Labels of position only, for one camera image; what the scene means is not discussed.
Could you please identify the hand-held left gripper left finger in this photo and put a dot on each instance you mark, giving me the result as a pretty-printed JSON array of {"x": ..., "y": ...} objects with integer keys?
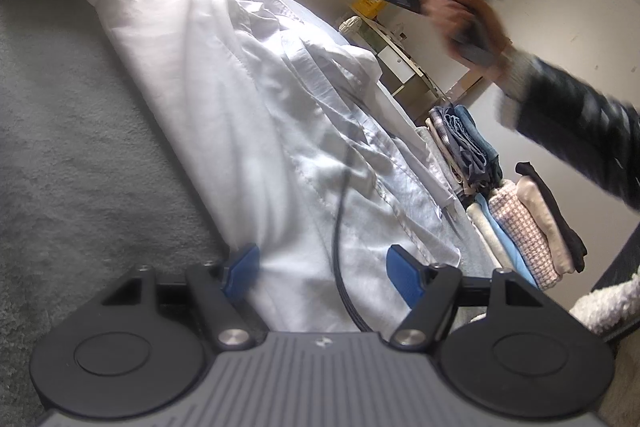
[{"x": 242, "y": 264}]

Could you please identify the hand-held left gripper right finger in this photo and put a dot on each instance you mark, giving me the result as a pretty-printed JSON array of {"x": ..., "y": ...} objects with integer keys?
[{"x": 405, "y": 274}]

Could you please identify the white shirt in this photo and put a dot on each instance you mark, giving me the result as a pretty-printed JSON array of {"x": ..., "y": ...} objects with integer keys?
[{"x": 225, "y": 107}]

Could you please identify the person's right forearm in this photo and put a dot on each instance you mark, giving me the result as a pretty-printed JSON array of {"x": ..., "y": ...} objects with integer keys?
[{"x": 575, "y": 132}]

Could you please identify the stack of light folded clothes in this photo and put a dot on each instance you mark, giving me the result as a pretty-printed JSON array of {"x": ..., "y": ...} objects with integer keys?
[{"x": 525, "y": 227}]

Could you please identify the stack of dark folded clothes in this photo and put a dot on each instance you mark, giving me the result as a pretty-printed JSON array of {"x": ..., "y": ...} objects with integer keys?
[{"x": 470, "y": 147}]

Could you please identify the person's right hand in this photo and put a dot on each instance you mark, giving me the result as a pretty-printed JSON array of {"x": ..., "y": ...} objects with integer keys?
[{"x": 445, "y": 12}]

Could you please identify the yellow box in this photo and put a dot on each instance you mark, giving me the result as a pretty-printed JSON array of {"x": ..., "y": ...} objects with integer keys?
[{"x": 369, "y": 3}]

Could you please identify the cream carved bedpost finial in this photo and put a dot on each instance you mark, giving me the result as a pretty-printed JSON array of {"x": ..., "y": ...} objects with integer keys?
[{"x": 350, "y": 25}]

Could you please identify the white desk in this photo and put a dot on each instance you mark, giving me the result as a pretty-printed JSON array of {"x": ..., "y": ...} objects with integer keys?
[{"x": 395, "y": 62}]

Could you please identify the long cardboard box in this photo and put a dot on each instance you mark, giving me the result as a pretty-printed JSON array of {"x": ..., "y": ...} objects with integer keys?
[{"x": 467, "y": 87}]

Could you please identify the person's fleece-lined jacket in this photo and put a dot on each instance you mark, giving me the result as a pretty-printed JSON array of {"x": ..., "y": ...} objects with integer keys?
[{"x": 610, "y": 302}]

